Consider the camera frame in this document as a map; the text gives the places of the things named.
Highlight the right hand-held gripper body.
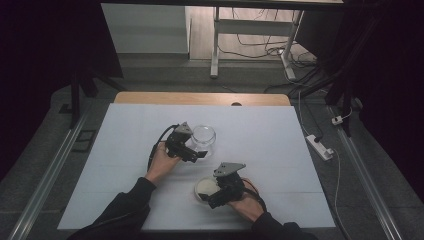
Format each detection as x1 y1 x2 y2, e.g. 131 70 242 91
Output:
207 161 247 210

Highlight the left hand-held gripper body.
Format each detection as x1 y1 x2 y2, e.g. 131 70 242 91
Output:
165 121 201 164

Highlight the cream round jar lid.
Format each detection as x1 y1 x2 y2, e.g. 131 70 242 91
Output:
193 176 224 205

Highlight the clear glass jar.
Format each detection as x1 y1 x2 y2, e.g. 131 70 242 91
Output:
191 124 217 158

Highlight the person's left hand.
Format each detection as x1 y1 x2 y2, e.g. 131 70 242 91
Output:
145 141 183 186

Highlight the person's right hand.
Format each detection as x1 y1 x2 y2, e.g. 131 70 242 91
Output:
227 185 266 224

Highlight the wooden table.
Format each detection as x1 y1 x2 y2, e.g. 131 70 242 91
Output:
113 91 292 107

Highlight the white foam board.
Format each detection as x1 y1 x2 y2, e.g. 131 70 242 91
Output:
57 102 336 232

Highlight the white power strip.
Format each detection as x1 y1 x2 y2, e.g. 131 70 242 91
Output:
305 133 335 162

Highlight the black tripod stand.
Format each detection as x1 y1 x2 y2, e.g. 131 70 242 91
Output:
67 63 128 130
289 13 388 138

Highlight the white cabinet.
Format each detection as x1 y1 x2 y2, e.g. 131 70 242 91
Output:
100 3 192 55

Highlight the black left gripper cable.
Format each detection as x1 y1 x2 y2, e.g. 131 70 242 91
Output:
146 123 180 173

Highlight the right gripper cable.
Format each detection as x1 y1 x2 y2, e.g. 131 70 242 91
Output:
241 177 268 214

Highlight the white power cable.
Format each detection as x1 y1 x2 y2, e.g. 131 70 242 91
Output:
297 89 354 240

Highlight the tangle of black floor cables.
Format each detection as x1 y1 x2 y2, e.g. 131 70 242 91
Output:
218 7 321 95

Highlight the aluminium floor rail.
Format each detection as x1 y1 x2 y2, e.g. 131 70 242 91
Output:
327 105 404 240
7 112 90 240

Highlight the white desk frame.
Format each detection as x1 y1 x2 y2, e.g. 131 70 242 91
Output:
209 6 305 81

